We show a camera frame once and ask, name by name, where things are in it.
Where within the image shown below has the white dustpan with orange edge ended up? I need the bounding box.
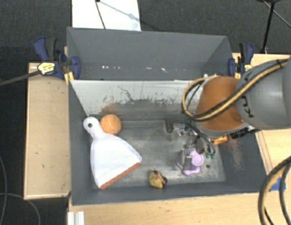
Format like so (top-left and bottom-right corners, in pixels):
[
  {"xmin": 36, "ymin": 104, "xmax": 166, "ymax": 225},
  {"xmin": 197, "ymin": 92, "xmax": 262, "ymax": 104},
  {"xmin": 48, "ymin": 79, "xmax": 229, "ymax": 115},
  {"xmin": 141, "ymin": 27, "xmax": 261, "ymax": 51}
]
[{"xmin": 83, "ymin": 116, "xmax": 143, "ymax": 190}]

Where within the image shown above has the black cylinder on white bracket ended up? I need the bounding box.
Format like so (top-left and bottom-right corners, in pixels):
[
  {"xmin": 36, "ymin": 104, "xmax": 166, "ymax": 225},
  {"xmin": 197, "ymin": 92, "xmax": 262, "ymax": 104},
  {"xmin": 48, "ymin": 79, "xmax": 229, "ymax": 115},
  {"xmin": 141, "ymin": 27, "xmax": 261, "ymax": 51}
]
[{"xmin": 229, "ymin": 126, "xmax": 255, "ymax": 140}]

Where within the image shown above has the lilac plastic toy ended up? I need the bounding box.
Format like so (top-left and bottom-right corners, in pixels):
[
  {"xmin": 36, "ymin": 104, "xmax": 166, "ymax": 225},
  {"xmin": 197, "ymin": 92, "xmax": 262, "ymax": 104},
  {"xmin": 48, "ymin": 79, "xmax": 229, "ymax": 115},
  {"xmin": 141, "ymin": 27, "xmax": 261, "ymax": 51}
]
[{"xmin": 176, "ymin": 150, "xmax": 205, "ymax": 176}]

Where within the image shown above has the yellow and black toy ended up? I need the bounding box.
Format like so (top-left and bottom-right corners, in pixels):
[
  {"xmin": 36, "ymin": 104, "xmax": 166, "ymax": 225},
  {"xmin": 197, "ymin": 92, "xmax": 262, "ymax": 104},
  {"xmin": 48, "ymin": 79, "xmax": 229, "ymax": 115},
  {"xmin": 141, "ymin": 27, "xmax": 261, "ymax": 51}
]
[{"xmin": 149, "ymin": 168, "xmax": 168, "ymax": 189}]

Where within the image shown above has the pale wood flat board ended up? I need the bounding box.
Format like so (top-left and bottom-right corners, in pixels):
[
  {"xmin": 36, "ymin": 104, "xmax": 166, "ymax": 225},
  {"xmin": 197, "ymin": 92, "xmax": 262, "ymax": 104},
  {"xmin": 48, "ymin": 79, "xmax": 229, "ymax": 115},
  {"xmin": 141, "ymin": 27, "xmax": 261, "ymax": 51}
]
[{"xmin": 23, "ymin": 62, "xmax": 72, "ymax": 200}]

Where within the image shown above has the orange ball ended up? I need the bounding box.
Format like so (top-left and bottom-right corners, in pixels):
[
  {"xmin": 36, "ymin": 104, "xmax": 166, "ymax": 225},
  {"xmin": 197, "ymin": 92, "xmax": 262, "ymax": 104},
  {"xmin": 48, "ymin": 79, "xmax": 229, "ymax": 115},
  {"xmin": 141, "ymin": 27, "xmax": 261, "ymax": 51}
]
[{"xmin": 99, "ymin": 114, "xmax": 123, "ymax": 135}]

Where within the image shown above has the grey metal bin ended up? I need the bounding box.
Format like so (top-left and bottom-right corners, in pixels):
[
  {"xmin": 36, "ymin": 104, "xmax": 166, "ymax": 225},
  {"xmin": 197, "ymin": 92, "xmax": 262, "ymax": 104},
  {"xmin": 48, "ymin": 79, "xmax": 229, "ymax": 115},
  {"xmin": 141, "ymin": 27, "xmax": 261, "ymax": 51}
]
[{"xmin": 66, "ymin": 26, "xmax": 268, "ymax": 206}]

